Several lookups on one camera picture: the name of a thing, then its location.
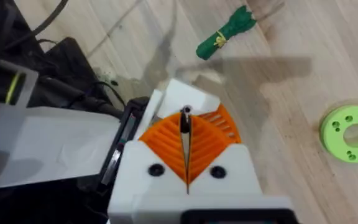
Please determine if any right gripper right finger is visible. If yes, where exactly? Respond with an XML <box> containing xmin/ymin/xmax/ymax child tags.
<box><xmin>186</xmin><ymin>107</ymin><xmax>263</xmax><ymax>197</ymax></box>

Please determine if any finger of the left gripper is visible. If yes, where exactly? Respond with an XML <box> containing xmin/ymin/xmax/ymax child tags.
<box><xmin>137</xmin><ymin>78</ymin><xmax>221</xmax><ymax>141</ymax></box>
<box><xmin>197</xmin><ymin>103</ymin><xmax>242</xmax><ymax>146</ymax></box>

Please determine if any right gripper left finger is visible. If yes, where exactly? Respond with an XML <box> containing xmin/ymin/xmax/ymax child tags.
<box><xmin>107</xmin><ymin>107</ymin><xmax>189</xmax><ymax>224</ymax></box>

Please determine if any green toy vegetable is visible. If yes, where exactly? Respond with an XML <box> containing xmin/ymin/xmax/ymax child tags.
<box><xmin>195</xmin><ymin>5</ymin><xmax>257</xmax><ymax>61</ymax></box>

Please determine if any green disc with holes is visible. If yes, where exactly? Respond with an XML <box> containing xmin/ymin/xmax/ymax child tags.
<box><xmin>319</xmin><ymin>105</ymin><xmax>358</xmax><ymax>164</ymax></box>

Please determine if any black cable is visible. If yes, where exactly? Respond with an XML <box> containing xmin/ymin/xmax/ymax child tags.
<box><xmin>3</xmin><ymin>0</ymin><xmax>70</xmax><ymax>50</ymax></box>

